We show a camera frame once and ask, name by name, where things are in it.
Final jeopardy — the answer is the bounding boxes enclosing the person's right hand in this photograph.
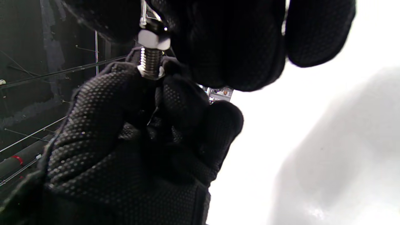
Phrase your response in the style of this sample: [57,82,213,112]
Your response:
[0,47,244,225]

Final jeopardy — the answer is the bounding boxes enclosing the silver screw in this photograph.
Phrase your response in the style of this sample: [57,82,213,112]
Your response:
[137,46,165,80]

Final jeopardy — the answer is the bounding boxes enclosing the grey tube with red band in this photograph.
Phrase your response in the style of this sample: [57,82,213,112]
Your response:
[0,134,53,178]

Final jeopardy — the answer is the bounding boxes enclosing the person's left hand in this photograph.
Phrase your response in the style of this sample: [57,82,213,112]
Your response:
[59,0,357,92]

